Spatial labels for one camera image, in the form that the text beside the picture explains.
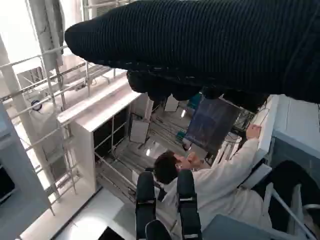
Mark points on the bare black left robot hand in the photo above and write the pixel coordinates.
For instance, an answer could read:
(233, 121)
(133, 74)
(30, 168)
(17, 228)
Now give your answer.
(187, 200)

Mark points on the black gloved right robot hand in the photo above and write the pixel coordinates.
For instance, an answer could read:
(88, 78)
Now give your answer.
(200, 45)

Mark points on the person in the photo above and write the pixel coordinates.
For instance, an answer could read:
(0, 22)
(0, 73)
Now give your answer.
(220, 180)

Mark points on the white ceiling light panel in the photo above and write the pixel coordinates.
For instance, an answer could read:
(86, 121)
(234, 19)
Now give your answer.
(171, 103)
(139, 131)

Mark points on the grey chair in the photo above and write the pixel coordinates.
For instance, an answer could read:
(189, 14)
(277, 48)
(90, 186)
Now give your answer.
(260, 172)

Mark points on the dark blue monitor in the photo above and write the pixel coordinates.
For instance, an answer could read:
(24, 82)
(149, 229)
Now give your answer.
(212, 125)

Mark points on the black screen monitor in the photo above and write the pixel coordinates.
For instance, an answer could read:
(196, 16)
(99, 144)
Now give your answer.
(115, 235)

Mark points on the white desk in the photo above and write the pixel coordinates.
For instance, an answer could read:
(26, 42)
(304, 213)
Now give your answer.
(295, 115)

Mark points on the grey partition with dark panes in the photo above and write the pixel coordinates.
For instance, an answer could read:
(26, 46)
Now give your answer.
(22, 162)

